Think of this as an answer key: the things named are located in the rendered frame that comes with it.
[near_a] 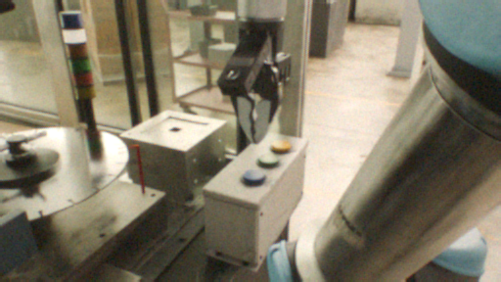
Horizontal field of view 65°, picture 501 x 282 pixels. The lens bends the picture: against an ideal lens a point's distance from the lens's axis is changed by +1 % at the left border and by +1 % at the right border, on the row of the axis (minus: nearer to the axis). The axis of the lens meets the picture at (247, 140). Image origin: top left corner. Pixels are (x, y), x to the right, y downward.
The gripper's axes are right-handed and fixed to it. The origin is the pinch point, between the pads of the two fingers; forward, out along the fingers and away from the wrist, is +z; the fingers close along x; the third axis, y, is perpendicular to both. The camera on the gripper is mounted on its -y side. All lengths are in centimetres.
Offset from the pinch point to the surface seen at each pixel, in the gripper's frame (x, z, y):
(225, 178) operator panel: 4.8, 8.2, -2.2
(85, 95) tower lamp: 44.9, 0.0, 3.9
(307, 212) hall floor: 22, 98, 116
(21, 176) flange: 28.0, 2.0, -24.7
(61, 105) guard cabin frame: 79, 14, 22
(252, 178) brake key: -0.5, 7.2, -1.5
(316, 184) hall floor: 27, 98, 146
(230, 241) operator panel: 1.4, 18.0, -6.8
